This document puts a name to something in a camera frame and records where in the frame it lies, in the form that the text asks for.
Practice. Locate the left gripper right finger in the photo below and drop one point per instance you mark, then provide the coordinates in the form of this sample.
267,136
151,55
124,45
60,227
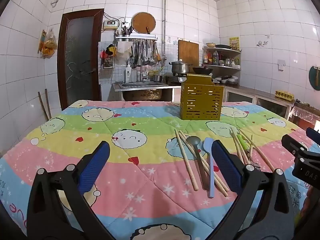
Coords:
262,208

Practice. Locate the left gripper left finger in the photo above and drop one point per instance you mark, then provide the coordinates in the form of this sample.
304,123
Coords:
46,218

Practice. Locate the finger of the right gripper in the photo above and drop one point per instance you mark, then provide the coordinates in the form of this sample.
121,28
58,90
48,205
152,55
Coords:
313,135
292,145

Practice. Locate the thin bamboo chopstick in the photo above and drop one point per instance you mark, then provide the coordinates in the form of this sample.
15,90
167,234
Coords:
251,148

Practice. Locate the blue silicone spatula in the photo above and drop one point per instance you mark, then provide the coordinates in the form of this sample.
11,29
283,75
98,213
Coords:
207,146

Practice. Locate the grey spoon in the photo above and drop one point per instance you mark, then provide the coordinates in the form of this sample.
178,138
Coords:
194,141

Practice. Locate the green handled fork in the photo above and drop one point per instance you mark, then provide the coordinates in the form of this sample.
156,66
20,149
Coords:
246,147

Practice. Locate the kitchen counter cabinets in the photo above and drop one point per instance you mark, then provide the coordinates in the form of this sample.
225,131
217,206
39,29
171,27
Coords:
298,113

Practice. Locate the yellow egg tray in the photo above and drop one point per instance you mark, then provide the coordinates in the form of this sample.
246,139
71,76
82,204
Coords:
283,95

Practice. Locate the yellow perforated utensil holder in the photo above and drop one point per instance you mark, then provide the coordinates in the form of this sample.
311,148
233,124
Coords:
201,99

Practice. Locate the colourful cartoon quilt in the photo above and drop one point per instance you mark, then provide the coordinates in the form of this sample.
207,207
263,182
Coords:
144,186

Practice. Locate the corner shelf with bottles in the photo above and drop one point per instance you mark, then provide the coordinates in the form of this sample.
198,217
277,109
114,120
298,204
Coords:
224,63

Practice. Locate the black wok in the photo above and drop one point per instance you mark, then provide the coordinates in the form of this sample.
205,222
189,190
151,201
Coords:
202,70

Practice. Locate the gas stove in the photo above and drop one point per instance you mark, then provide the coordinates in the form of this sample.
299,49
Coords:
175,79

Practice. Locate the stainless steel pot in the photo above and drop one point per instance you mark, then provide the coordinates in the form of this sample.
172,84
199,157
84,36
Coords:
179,67

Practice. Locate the rectangular wooden cutting board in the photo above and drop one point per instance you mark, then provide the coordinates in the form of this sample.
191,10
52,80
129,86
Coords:
188,52

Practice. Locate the stainless steel sink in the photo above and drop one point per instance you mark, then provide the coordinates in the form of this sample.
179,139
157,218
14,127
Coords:
143,91

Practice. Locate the white soap bottle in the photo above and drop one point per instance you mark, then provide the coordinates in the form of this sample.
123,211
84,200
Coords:
128,73

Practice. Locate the dark brown glass door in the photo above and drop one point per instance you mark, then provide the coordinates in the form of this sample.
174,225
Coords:
77,56

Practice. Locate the white hanging towel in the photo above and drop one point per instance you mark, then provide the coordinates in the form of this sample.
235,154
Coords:
124,49

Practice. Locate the round wooden cutting board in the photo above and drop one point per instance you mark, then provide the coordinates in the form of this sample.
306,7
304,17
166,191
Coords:
143,23

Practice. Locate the water heater control box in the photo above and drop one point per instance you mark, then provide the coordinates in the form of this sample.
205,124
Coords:
110,25

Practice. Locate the green round wall board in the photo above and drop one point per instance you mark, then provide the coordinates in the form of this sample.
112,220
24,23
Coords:
314,78

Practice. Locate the wooden sticks against wall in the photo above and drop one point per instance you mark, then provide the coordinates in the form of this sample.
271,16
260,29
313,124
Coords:
45,105

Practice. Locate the orange plastic bag on wall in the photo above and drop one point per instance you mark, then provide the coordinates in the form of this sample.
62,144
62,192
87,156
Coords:
47,44

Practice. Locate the wall utensil rack shelf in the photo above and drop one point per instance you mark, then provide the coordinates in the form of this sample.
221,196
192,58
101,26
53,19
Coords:
135,37

